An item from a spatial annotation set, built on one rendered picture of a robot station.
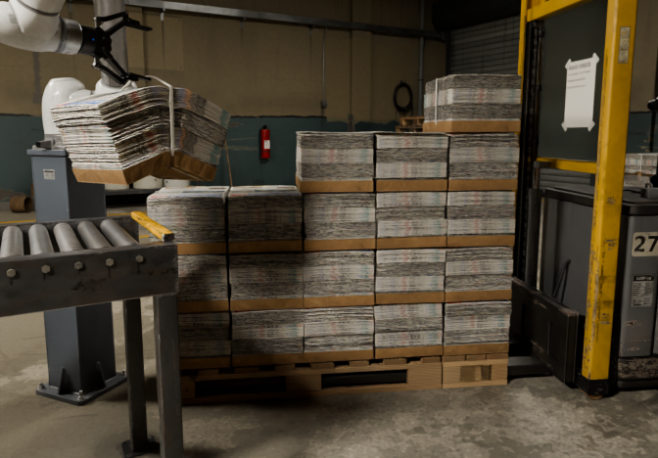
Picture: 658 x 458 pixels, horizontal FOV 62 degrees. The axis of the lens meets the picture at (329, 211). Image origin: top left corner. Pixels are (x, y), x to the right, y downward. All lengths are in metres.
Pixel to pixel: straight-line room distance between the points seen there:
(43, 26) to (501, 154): 1.64
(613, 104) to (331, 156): 1.06
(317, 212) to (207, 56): 7.16
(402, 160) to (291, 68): 7.57
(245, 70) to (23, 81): 3.20
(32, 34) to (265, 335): 1.34
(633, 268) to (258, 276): 1.47
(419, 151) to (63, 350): 1.64
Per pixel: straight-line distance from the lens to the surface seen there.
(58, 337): 2.52
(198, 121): 1.67
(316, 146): 2.11
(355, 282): 2.21
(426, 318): 2.32
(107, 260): 1.34
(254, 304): 2.19
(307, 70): 9.79
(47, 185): 2.38
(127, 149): 1.55
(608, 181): 2.31
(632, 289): 2.50
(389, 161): 2.16
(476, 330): 2.41
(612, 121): 2.30
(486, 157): 2.27
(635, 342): 2.59
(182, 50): 9.04
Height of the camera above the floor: 1.07
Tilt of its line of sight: 8 degrees down
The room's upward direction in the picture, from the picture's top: straight up
